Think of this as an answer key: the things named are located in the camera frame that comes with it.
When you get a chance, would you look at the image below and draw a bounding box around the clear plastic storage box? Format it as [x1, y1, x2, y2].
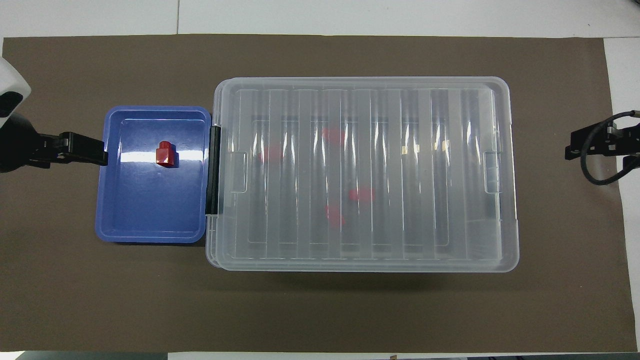
[205, 78, 520, 273]

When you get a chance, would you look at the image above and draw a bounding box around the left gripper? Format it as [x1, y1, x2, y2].
[0, 113, 47, 174]

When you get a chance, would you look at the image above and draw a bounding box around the blue plastic tray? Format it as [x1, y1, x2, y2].
[95, 105, 212, 244]

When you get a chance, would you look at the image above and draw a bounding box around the black cable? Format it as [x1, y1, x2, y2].
[579, 110, 640, 186]

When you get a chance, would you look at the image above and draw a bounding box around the red block with stud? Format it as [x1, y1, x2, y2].
[155, 141, 179, 168]

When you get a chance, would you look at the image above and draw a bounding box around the black box latch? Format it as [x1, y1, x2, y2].
[205, 125, 222, 216]

